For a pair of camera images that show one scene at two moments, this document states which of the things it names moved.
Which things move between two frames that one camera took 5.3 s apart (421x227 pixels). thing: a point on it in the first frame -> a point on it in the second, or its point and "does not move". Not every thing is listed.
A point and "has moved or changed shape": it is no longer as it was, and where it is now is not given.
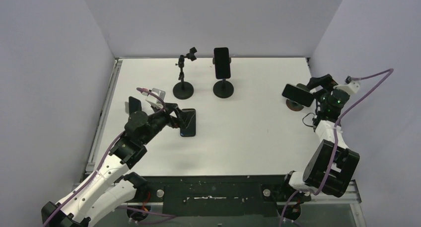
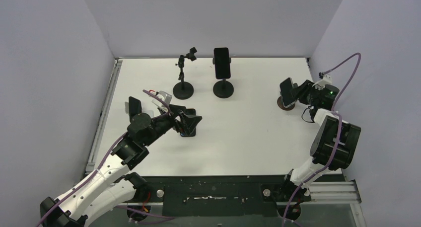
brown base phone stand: [294, 105] -> [280, 102]
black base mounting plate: [217, 196] does not move
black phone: [222, 62] does not move
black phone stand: [183, 90] does not move
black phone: [298, 95] has moved or changed shape
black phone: [187, 123] does not move
